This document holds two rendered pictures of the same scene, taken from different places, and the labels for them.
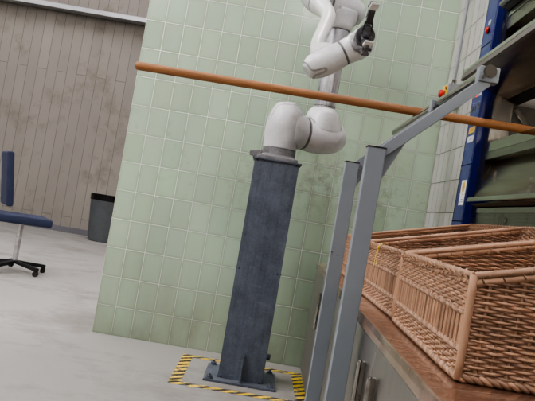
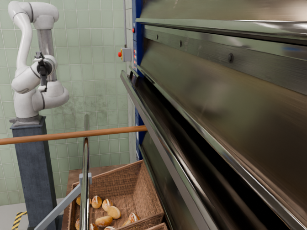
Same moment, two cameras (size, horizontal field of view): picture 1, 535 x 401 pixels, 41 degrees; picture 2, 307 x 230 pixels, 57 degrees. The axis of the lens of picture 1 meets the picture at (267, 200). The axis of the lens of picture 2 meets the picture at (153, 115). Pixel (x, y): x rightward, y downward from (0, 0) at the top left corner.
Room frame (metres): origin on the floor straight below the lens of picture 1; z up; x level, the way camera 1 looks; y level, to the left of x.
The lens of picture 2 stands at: (1.10, -0.50, 1.74)
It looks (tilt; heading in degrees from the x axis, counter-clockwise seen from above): 19 degrees down; 347
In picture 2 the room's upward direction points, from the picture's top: straight up
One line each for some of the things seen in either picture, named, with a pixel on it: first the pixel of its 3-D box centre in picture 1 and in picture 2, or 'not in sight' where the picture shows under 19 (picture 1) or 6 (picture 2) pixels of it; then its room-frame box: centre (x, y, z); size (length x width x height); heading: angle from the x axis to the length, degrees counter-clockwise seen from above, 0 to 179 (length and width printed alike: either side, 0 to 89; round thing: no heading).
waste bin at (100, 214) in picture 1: (106, 218); not in sight; (9.45, 2.07, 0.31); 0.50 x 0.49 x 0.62; 90
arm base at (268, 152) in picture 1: (274, 154); (25, 118); (3.24, 0.01, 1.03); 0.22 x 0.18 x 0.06; 90
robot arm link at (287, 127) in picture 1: (285, 126); (27, 100); (3.24, -0.02, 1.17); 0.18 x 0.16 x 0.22; 116
